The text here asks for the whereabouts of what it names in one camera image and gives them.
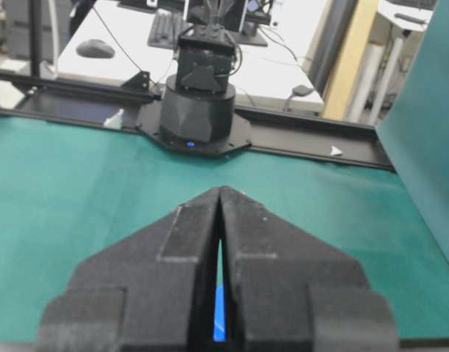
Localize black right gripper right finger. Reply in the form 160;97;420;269
220;186;398;351

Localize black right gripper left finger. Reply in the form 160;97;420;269
36;188;219;351

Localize blue plastic gear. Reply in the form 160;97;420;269
213;285;226;342

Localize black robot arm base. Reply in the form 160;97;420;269
136;24;252;157

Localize green table mat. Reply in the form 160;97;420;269
0;117;449;341

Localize teal upright side panel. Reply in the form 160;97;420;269
376;1;449;259

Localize black computer mouse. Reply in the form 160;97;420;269
76;39;115;59

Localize white desk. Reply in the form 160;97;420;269
58;1;324;113

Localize black monitor stand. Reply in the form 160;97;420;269
227;11;271;47

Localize black keyboard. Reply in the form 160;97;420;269
147;12;191;50

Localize black aluminium frame rail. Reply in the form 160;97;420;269
0;70;394;171

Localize black vertical frame post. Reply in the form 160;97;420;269
28;0;43;78

